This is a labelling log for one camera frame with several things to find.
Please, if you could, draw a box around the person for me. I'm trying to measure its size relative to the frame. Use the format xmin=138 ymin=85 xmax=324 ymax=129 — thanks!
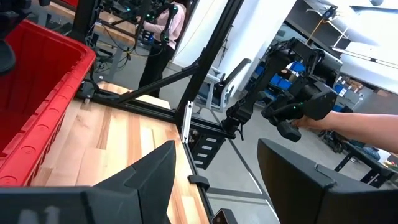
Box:
xmin=136 ymin=0 xmax=188 ymax=98

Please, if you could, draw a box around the black metal table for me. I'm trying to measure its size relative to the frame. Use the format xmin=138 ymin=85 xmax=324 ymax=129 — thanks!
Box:
xmin=334 ymin=141 xmax=398 ymax=189

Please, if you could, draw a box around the black edge clamp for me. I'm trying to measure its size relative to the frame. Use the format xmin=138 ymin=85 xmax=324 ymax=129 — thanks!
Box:
xmin=211 ymin=208 xmax=239 ymax=224
xmin=187 ymin=174 xmax=211 ymax=192

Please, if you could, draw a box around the person's hand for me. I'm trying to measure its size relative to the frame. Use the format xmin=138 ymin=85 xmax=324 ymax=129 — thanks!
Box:
xmin=291 ymin=114 xmax=327 ymax=131

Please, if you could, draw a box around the black aluminium table frame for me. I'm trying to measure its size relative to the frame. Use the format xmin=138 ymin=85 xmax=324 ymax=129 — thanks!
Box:
xmin=68 ymin=0 xmax=104 ymax=44
xmin=74 ymin=0 xmax=246 ymax=224

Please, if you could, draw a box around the silver corner bracket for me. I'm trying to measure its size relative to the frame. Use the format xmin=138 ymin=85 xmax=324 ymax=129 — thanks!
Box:
xmin=181 ymin=100 xmax=194 ymax=144

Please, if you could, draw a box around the grey office chair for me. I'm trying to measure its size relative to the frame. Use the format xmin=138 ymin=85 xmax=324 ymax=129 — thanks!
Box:
xmin=195 ymin=57 xmax=252 ymax=114

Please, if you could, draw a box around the red plastic bin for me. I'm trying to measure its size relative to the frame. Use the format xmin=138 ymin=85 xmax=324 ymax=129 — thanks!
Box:
xmin=0 ymin=18 xmax=96 ymax=187

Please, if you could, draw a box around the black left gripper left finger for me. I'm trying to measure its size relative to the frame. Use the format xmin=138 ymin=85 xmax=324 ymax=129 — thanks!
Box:
xmin=81 ymin=139 xmax=177 ymax=224

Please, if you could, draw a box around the person's forearm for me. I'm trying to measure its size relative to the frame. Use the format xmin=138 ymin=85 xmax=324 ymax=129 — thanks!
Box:
xmin=323 ymin=110 xmax=398 ymax=154

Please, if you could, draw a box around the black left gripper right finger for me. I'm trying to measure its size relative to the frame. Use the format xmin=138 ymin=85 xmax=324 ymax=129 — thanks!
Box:
xmin=256 ymin=138 xmax=398 ymax=224

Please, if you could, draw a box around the black slotted mounting plate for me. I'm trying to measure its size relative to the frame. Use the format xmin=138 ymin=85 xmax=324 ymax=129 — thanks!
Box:
xmin=188 ymin=123 xmax=237 ymax=171

